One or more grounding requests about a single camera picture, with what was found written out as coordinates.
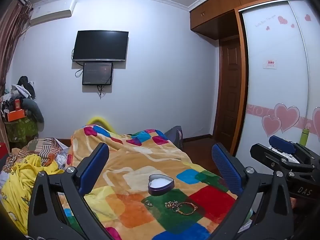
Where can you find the brown wooden door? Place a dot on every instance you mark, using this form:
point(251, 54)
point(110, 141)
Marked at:
point(230, 92)

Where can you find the white sliding wardrobe door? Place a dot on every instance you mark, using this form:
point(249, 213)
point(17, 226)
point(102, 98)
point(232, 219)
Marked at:
point(275, 85)

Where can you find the yellow printed blanket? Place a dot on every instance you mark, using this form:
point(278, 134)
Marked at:
point(22, 175)

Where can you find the small paper label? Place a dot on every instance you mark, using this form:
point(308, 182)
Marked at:
point(269, 64)

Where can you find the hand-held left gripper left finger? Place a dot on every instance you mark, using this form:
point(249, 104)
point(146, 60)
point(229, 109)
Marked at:
point(96, 163)

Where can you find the pile of clothes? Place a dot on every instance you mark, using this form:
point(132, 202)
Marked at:
point(21, 90)

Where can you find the orange box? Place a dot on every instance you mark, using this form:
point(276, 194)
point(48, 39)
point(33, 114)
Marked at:
point(15, 115)

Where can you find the pink heart stickers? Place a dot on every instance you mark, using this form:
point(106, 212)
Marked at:
point(285, 116)

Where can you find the yellow curved hoop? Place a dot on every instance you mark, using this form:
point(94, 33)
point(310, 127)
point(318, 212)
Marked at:
point(100, 119)

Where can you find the colourful patchwork blanket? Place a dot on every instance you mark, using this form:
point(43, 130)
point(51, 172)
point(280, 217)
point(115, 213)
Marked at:
point(150, 152)

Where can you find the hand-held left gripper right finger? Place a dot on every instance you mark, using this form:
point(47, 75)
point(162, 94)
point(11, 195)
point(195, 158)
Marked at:
point(225, 165)

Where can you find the red box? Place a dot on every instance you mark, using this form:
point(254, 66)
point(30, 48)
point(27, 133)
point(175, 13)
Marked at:
point(3, 155)

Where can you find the striped red curtain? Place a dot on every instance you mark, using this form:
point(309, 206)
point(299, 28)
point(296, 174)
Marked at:
point(10, 35)

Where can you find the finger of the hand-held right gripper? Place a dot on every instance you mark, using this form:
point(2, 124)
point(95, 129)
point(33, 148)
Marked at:
point(262, 155)
point(282, 143)

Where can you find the small black monitor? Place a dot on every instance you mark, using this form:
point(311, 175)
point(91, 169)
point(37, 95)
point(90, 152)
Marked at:
point(97, 73)

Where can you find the green bottle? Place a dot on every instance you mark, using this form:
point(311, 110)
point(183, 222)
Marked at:
point(304, 137)

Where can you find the striped cloth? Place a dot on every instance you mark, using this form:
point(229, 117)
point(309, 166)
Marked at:
point(45, 150)

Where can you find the black wall television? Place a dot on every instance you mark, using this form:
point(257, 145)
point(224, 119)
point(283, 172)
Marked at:
point(100, 45)

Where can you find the purple heart-shaped jewelry box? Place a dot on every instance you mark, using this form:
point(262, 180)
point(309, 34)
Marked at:
point(160, 190)

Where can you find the green patterned bag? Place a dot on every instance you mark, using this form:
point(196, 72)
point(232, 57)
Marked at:
point(21, 130)

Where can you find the white air conditioner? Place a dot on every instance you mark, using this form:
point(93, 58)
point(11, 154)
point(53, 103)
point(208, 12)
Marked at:
point(51, 11)

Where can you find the wooden overhead cabinet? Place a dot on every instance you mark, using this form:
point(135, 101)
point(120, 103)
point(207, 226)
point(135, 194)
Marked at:
point(220, 7)

